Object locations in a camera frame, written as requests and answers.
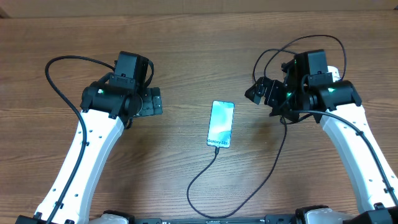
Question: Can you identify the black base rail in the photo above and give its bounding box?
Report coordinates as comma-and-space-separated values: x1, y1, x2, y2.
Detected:
134, 214, 302, 224

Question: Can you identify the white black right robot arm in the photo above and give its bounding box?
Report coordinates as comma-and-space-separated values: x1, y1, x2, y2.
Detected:
245, 50, 397, 223

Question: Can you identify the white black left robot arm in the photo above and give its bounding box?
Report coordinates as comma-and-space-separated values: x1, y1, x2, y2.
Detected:
16, 51, 162, 223

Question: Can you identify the black charging cable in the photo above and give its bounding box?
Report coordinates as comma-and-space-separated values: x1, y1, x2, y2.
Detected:
186, 34, 348, 219

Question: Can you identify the white power strip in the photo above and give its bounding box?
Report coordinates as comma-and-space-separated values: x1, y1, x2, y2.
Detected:
328, 65, 341, 82

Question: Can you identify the blue smartphone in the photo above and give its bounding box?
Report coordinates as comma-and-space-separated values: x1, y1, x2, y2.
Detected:
206, 101, 234, 148

